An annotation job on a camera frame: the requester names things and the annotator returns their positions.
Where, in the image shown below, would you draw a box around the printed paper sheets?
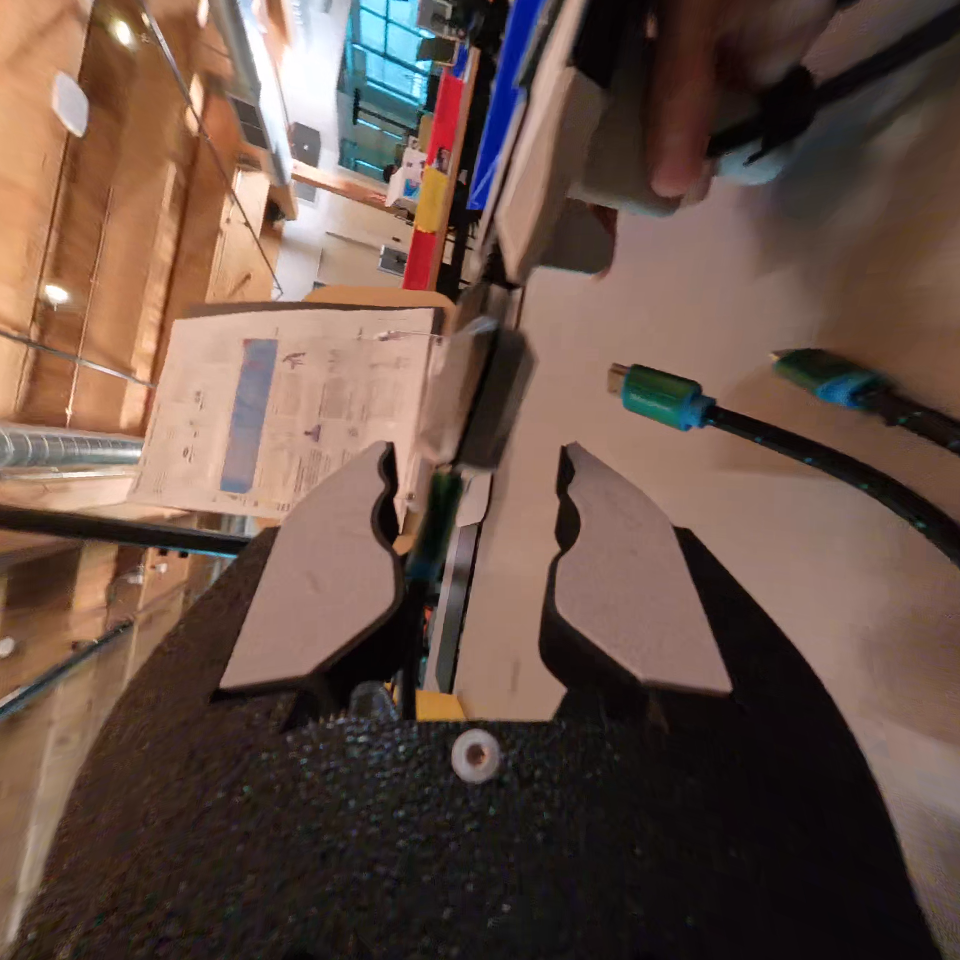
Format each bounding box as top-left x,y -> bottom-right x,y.
127,307 -> 445,520

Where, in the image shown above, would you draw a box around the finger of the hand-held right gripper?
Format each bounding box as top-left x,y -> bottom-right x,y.
517,0 -> 601,85
495,67 -> 624,280

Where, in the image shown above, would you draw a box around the silver air duct with vents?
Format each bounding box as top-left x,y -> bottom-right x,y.
208,0 -> 295,192

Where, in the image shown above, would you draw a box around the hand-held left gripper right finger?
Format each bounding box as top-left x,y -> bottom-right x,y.
538,442 -> 735,699

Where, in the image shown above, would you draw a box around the white ceiling access point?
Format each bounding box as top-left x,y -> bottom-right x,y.
51,71 -> 91,138

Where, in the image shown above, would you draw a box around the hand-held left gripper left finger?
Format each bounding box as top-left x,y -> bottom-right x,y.
217,441 -> 410,695

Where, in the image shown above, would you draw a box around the person's right hand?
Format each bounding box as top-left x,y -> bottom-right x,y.
649,0 -> 852,201

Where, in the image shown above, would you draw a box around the wooden document stand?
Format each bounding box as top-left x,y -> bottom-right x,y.
183,285 -> 496,695

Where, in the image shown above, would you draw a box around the red plastic bin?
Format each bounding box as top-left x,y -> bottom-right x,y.
402,48 -> 481,291

